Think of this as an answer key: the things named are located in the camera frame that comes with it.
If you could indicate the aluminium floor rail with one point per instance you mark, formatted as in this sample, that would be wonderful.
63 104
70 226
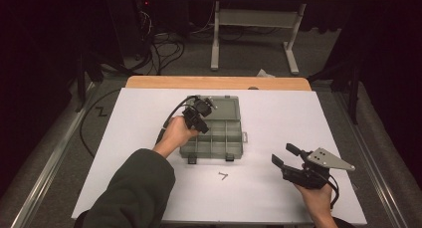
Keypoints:
365 155
49 161

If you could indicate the clear plastic compartment box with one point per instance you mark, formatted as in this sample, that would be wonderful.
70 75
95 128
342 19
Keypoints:
229 138

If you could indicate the white paper scrap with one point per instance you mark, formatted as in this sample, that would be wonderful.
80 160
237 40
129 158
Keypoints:
264 73

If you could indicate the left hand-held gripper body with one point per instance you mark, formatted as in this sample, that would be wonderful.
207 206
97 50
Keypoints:
199 108

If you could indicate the white table mat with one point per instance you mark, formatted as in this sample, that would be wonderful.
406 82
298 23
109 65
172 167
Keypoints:
282 121

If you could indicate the black device with red light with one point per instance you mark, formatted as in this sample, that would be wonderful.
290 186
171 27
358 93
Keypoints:
132 22

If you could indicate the wooden table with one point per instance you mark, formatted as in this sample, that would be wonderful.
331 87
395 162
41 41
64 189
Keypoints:
199 82

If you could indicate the person's right hand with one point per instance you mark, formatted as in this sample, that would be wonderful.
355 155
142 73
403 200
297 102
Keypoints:
316 199

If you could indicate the small metal screw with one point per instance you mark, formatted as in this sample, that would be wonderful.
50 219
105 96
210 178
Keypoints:
225 177
222 173

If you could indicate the white-legged desk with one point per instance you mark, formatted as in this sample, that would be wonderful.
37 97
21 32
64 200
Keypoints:
255 18

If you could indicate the black metal stand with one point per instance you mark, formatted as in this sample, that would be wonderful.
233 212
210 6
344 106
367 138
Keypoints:
80 85
354 95

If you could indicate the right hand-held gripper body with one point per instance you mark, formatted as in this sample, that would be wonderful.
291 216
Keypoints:
308 176

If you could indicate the person's left hand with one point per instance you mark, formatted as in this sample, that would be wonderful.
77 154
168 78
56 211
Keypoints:
175 133

